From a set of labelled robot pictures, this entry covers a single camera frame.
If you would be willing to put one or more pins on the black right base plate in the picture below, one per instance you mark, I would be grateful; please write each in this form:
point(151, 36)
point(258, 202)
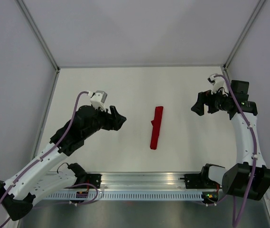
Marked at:
point(198, 181)

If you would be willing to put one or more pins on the right aluminium frame post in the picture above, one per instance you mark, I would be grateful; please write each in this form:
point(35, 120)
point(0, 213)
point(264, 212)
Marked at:
point(252, 18)

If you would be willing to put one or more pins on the left aluminium frame post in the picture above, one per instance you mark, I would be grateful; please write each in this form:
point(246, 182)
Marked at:
point(33, 26)

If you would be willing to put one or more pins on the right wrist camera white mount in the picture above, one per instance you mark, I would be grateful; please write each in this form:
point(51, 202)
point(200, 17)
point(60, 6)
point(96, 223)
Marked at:
point(217, 81)

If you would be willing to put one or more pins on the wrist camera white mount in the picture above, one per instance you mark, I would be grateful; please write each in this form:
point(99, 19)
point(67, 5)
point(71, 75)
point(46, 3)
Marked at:
point(98, 99)
point(217, 81)

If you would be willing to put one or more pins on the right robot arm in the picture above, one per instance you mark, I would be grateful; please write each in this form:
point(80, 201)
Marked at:
point(250, 170)

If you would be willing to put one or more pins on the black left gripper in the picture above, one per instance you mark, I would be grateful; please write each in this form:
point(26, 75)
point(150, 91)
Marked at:
point(114, 121)

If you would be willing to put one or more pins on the aluminium frame post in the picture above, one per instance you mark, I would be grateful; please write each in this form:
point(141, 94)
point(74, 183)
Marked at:
point(33, 26)
point(252, 18)

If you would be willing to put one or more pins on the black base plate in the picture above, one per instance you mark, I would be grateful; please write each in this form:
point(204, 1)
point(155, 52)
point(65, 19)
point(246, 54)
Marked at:
point(198, 181)
point(94, 178)

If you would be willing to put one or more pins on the red cloth napkin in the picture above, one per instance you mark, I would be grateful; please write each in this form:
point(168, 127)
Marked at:
point(156, 126)

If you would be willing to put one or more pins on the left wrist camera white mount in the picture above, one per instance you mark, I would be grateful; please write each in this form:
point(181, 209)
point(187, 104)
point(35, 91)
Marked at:
point(98, 99)

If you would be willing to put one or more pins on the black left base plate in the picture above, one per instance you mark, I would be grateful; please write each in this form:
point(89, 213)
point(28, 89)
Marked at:
point(94, 178)

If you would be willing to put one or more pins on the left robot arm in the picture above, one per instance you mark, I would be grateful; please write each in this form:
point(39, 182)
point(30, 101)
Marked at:
point(20, 193)

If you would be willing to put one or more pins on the slotted cable duct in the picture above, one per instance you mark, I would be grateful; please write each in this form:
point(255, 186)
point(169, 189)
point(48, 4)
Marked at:
point(128, 195)

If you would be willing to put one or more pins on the aluminium mounting rail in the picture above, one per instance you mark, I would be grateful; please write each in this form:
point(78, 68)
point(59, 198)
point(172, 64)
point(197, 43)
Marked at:
point(139, 181)

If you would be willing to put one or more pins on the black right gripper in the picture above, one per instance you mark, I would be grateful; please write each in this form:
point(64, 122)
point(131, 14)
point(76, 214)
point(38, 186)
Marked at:
point(207, 97)

